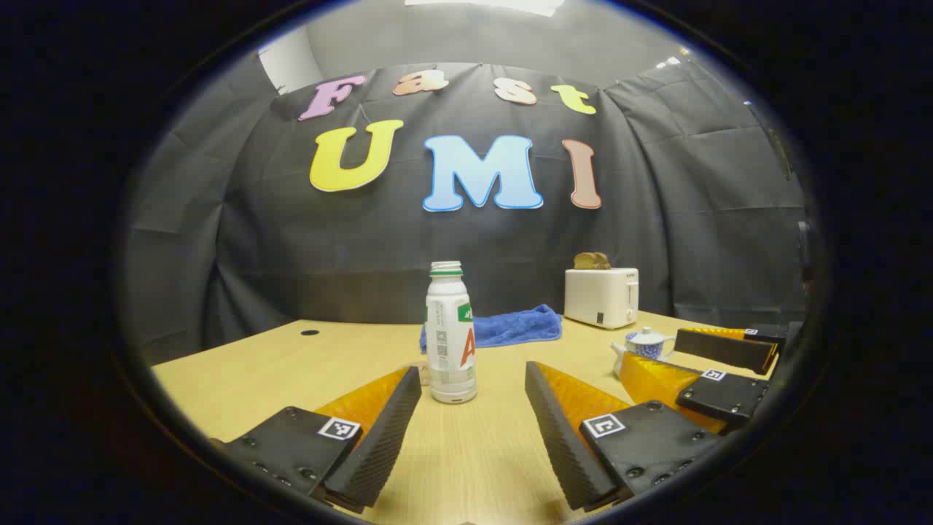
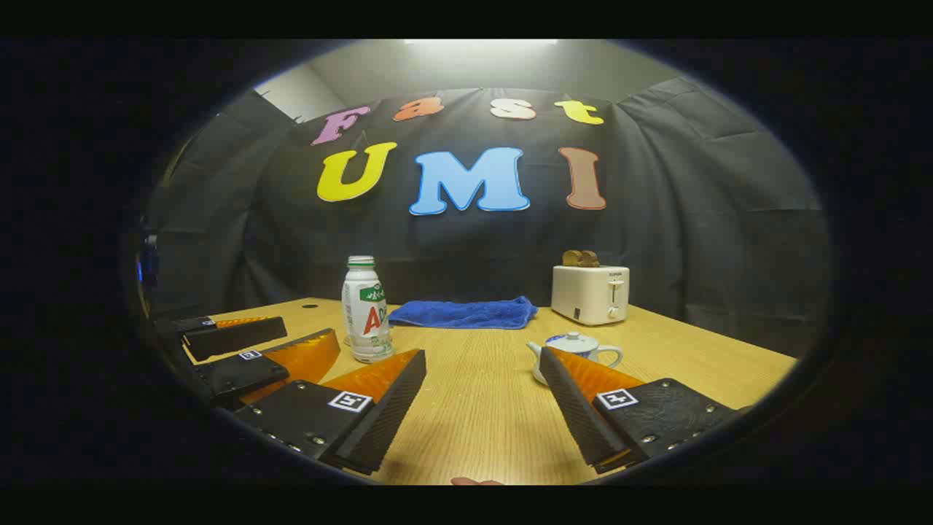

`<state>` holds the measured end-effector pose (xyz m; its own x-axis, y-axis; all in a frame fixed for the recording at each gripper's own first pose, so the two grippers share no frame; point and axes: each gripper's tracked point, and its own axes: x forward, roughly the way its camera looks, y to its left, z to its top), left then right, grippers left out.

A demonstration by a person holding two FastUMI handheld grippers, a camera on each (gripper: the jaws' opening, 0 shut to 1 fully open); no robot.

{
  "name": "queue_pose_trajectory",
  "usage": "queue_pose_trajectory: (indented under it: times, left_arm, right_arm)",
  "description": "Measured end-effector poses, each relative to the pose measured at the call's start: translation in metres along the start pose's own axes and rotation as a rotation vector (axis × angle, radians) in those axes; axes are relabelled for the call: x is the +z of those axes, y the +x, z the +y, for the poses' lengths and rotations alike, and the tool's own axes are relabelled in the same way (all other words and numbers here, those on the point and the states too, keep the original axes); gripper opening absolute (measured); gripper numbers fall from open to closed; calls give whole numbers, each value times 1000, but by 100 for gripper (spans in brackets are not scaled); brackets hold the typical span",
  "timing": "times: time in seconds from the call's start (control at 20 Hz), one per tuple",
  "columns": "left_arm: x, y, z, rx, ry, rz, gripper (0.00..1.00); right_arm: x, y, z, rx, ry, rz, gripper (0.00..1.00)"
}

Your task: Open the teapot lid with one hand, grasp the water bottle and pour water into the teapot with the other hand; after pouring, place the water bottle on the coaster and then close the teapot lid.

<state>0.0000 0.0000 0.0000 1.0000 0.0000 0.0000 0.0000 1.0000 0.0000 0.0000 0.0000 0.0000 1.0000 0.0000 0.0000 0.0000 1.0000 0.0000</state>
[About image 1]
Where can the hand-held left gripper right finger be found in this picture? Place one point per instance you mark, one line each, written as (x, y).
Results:
(557, 437)

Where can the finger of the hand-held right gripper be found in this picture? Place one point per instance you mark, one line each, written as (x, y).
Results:
(721, 350)
(721, 399)

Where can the blue towel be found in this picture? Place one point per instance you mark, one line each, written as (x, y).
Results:
(510, 328)

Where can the black backdrop cloth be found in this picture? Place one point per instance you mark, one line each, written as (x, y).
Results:
(656, 219)

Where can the white water bottle green label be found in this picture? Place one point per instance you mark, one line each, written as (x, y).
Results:
(446, 364)

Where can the white toaster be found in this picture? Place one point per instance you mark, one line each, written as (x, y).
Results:
(598, 295)

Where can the brown bread slice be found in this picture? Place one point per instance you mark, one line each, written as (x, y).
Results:
(582, 261)
(603, 261)

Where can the white blue-patterned teacup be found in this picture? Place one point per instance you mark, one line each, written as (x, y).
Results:
(652, 353)

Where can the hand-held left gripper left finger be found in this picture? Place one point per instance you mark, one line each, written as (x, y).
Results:
(386, 437)

